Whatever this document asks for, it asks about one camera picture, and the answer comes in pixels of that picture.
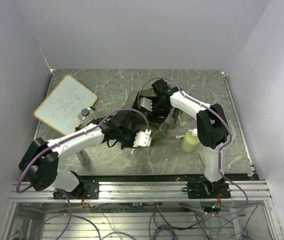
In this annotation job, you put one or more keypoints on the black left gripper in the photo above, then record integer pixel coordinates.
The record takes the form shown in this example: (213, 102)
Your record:
(131, 144)

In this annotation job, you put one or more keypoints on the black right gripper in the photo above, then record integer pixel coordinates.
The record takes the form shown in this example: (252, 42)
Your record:
(155, 114)

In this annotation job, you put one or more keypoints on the olive green canvas bag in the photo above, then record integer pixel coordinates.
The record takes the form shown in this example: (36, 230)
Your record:
(159, 125)

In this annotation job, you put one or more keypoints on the clear square bottle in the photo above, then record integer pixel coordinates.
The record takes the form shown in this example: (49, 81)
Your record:
(86, 116)

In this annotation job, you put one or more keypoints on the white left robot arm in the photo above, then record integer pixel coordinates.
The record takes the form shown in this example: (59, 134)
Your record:
(40, 164)

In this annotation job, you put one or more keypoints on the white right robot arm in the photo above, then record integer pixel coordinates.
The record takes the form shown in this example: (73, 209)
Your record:
(213, 131)

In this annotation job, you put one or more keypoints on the clear perfume bottle, black cap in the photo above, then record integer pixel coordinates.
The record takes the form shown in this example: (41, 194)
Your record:
(183, 118)

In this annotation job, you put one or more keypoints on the red and white marker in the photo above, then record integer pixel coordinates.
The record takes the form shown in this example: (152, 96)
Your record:
(176, 137)

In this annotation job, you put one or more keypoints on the grey metallic tube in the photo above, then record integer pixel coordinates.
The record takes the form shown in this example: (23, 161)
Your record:
(83, 157)

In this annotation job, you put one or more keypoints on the yellow-green pump bottle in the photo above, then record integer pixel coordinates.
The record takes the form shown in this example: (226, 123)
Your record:
(190, 141)

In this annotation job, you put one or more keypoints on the yellow-framed small whiteboard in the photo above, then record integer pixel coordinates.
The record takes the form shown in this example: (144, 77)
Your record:
(61, 107)

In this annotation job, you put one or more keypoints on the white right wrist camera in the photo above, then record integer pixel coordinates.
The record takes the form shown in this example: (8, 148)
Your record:
(145, 103)

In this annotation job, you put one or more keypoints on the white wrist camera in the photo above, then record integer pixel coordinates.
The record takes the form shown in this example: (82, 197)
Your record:
(145, 103)
(142, 139)

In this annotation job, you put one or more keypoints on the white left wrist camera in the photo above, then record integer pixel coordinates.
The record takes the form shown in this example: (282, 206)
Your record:
(142, 139)

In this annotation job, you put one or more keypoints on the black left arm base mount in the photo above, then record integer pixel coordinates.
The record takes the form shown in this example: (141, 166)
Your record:
(88, 190)

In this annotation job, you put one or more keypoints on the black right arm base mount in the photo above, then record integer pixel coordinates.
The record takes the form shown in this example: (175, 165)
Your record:
(207, 190)

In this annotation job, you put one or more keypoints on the aluminium rail frame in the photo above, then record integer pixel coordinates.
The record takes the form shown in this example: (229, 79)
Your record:
(146, 191)

